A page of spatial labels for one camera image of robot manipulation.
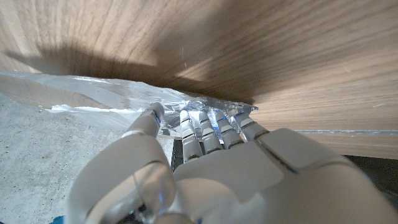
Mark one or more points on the grey tape outline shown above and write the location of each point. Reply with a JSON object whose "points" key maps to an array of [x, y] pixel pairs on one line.
{"points": [[348, 132]]}

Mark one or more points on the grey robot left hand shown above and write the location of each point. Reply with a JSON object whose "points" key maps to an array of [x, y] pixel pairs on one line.
{"points": [[242, 186]]}

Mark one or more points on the crinkled aluminum foil sheet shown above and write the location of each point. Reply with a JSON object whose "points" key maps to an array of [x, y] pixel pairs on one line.
{"points": [[140, 96]]}

